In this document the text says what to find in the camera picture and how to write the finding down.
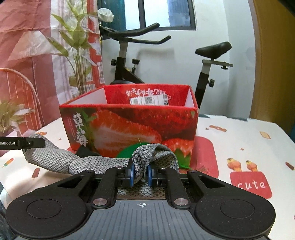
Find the grey knitted sock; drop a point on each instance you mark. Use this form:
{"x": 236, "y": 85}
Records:
{"x": 55, "y": 159}

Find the white plastic bag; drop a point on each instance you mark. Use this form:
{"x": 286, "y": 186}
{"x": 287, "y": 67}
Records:
{"x": 105, "y": 15}

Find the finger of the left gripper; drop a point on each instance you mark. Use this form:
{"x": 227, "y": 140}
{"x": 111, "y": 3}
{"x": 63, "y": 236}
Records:
{"x": 19, "y": 143}

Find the white patterned tablecloth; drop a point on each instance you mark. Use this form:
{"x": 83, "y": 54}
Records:
{"x": 250, "y": 154}

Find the dark framed window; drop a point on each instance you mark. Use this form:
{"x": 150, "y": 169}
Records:
{"x": 171, "y": 15}

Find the red strawberry cardboard box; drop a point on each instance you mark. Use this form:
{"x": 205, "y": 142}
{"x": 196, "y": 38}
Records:
{"x": 114, "y": 117}

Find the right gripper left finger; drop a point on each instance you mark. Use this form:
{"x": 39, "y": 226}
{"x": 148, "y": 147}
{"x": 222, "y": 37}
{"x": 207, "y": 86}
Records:
{"x": 114, "y": 178}

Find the red printed backdrop curtain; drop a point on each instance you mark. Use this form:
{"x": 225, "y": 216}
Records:
{"x": 50, "y": 54}

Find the wooden door frame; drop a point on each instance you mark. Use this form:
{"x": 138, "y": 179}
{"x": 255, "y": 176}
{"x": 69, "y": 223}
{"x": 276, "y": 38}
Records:
{"x": 273, "y": 98}

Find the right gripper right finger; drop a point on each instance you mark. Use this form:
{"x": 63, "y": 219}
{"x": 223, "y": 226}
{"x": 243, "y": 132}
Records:
{"x": 168, "y": 179}

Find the black glove white fingertips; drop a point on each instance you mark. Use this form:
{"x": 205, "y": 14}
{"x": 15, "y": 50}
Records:
{"x": 85, "y": 152}

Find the green sachet with tassel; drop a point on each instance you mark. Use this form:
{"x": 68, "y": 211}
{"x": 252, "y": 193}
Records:
{"x": 180, "y": 147}

